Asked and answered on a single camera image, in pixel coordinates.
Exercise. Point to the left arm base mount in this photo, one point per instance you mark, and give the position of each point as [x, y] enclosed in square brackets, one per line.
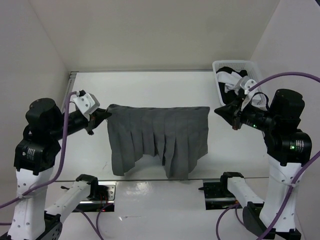
[104, 200]

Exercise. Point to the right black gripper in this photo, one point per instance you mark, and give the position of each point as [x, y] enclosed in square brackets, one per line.
[228, 111]

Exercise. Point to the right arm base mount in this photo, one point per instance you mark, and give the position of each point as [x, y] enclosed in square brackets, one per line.
[216, 196]

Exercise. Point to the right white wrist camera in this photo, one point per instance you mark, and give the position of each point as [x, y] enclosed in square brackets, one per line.
[245, 83]

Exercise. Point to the white skirt in basket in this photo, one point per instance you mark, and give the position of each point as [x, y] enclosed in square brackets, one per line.
[232, 80]

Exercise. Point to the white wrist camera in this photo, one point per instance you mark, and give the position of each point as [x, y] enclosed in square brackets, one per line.
[86, 103]
[245, 83]

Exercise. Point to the white plastic laundry basket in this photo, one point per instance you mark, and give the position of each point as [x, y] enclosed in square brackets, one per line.
[237, 65]

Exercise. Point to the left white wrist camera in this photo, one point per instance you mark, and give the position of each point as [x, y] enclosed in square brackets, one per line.
[86, 103]

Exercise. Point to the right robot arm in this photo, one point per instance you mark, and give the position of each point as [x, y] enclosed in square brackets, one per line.
[288, 149]

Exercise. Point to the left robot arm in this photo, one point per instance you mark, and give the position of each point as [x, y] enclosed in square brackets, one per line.
[34, 161]

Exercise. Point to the grey pleated skirt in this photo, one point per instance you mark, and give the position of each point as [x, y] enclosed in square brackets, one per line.
[177, 135]

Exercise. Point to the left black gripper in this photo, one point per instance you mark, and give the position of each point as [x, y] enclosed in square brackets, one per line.
[96, 117]

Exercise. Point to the black skirt in basket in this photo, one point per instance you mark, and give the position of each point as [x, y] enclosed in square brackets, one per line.
[230, 92]

